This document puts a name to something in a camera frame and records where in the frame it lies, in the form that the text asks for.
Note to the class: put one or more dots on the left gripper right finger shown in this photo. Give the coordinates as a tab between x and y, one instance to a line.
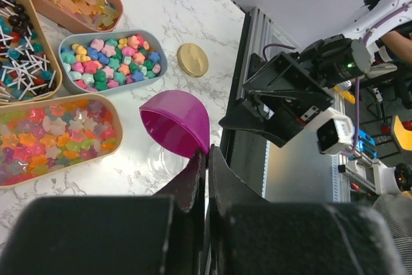
231	198

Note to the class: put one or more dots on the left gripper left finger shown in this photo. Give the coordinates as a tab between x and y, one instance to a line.
188	186

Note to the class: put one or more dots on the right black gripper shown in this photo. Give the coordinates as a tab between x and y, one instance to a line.
281	99

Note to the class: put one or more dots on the magenta plastic scoop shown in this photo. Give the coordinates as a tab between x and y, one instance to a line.
178	122

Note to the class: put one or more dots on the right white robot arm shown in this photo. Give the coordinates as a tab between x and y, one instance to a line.
348	54

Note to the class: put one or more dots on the blue tray of pastel candies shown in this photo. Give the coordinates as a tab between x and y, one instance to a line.
111	62

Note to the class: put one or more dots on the gold round jar lid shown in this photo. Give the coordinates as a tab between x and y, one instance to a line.
193	60

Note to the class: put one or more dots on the tan tray of star gummies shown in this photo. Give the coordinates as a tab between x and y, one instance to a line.
40	138

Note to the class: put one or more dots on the tan tray of lollipops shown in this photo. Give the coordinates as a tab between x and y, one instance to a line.
29	69

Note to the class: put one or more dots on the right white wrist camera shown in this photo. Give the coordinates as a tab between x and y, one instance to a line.
334	133

